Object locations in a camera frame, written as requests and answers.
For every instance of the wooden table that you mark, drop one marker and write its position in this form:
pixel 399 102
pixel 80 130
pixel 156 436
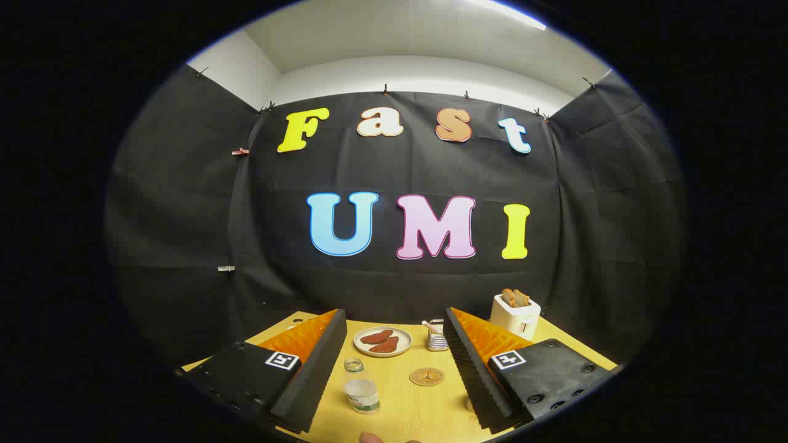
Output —
pixel 406 406

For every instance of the black backdrop cloth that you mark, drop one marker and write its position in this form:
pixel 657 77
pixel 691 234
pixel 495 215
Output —
pixel 400 166

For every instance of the clear plastic bottle green label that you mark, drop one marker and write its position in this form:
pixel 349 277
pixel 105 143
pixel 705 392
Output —
pixel 362 394

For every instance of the round brown coaster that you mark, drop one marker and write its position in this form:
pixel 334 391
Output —
pixel 426 376

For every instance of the small glass jar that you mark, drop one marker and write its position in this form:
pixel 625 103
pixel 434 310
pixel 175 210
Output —
pixel 437 340

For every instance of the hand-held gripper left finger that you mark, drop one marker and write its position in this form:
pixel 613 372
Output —
pixel 314 375

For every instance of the toasted bread slice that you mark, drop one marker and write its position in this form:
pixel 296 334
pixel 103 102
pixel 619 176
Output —
pixel 522 298
pixel 508 298

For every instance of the white toaster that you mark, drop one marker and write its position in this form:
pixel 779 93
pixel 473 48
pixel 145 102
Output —
pixel 516 320

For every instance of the brown sausage piece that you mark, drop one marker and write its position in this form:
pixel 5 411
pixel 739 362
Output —
pixel 375 337
pixel 385 346

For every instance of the white round plate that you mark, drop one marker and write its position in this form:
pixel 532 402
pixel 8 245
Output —
pixel 404 337

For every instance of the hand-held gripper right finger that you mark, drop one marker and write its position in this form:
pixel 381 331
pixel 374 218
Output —
pixel 474 375

